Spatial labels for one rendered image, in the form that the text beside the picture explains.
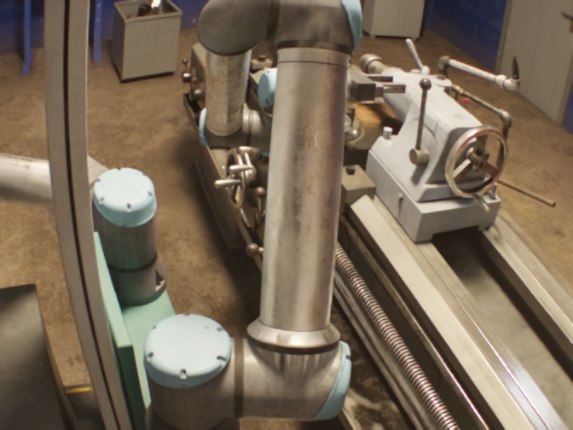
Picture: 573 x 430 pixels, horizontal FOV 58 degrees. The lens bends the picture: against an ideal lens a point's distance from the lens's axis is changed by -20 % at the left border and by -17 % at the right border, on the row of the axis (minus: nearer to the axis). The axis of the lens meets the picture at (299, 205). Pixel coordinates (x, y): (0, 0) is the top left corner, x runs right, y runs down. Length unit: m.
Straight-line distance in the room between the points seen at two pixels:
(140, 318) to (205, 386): 0.47
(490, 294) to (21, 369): 1.33
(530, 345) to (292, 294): 0.93
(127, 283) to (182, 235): 1.64
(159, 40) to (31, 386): 3.65
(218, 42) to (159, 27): 3.58
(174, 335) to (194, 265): 1.86
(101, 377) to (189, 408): 0.20
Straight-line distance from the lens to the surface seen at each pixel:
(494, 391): 1.37
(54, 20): 0.72
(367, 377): 1.90
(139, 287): 1.40
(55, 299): 2.70
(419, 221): 1.68
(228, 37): 0.96
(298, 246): 0.92
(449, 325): 1.49
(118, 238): 1.32
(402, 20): 6.28
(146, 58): 4.62
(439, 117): 1.69
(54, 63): 0.74
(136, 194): 1.30
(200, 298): 2.67
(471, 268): 1.88
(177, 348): 0.96
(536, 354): 1.68
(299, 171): 0.91
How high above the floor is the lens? 1.82
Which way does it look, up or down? 34 degrees down
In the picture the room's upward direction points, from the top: 8 degrees clockwise
